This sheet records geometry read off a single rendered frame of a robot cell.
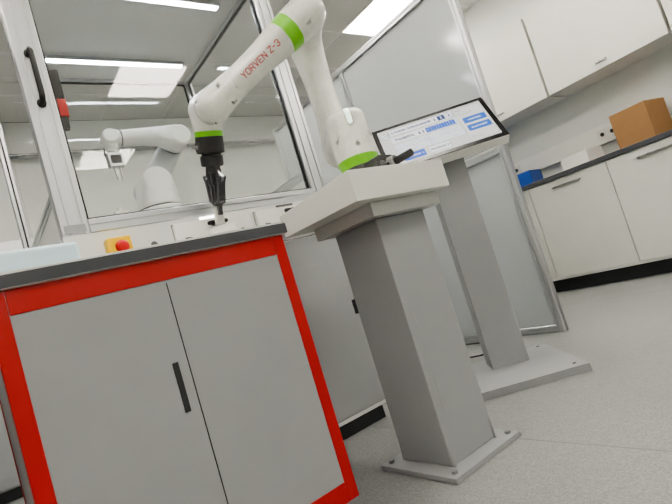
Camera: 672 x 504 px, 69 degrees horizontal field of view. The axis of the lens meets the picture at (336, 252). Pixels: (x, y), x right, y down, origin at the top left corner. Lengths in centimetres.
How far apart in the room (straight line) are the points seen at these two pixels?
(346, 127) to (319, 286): 70
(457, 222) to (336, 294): 62
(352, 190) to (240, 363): 50
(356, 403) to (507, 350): 69
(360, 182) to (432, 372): 56
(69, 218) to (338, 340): 103
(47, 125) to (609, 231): 349
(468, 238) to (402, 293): 86
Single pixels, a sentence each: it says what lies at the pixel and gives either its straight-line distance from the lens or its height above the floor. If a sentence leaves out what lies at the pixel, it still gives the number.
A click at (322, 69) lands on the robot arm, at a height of 129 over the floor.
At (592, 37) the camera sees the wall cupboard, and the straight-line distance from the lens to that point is 443.
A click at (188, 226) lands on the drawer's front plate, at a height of 91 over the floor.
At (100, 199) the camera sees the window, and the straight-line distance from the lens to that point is 172.
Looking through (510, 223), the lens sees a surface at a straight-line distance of 284.
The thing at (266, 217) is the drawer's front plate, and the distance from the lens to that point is 186.
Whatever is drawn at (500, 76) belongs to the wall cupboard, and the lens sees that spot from 478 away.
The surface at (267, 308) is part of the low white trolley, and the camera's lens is 113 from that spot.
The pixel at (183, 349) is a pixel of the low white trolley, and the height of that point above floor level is 54.
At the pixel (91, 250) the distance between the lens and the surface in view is 165.
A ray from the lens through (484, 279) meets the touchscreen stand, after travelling 218.
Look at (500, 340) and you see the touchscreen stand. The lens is 221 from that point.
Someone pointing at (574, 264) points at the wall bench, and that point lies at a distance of 417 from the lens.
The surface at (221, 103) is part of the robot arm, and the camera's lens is 155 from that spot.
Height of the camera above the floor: 57
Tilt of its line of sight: 4 degrees up
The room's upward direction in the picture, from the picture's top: 17 degrees counter-clockwise
